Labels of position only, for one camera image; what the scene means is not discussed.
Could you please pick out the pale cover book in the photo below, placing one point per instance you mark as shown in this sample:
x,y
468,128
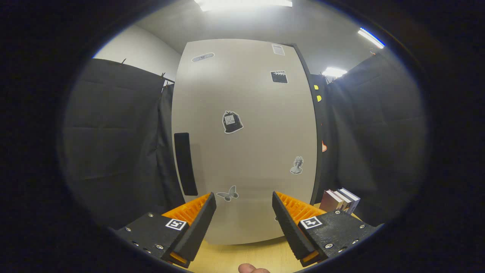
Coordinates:
x,y
346,201

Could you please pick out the long ceiling light panel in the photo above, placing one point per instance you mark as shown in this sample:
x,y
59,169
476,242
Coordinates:
x,y
371,38

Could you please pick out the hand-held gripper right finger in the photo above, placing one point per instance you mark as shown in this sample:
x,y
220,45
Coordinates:
x,y
288,225

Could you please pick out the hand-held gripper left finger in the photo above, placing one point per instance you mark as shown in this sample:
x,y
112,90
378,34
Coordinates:
x,y
202,223

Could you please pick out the black backdrop cloth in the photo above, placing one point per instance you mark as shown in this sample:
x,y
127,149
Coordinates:
x,y
379,132
113,151

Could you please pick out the small ceiling light panel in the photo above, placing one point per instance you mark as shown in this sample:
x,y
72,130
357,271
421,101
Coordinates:
x,y
334,72

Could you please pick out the beige cabinet door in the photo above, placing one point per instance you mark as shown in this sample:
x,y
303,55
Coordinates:
x,y
257,151

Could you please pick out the wide ceiling light panel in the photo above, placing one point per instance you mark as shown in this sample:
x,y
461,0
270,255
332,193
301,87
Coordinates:
x,y
242,3

